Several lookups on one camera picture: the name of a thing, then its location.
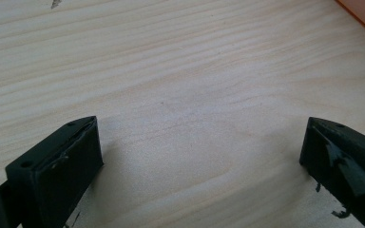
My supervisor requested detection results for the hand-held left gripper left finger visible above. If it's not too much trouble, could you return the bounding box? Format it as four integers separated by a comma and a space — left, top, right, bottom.
5, 115, 105, 228

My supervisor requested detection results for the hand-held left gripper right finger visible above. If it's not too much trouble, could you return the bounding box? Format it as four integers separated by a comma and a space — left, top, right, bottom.
298, 116, 365, 228

